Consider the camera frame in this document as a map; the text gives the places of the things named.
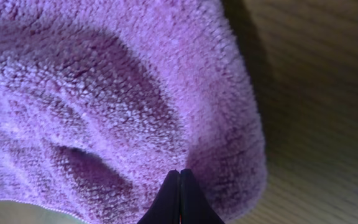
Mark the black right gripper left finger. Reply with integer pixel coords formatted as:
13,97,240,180
137,170,180,224

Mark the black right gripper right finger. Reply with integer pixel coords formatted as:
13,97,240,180
180,169,224,224

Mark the purple cloth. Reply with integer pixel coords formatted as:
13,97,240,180
0,0,267,223

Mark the olive green flat cloth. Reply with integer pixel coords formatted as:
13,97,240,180
0,201,84,224

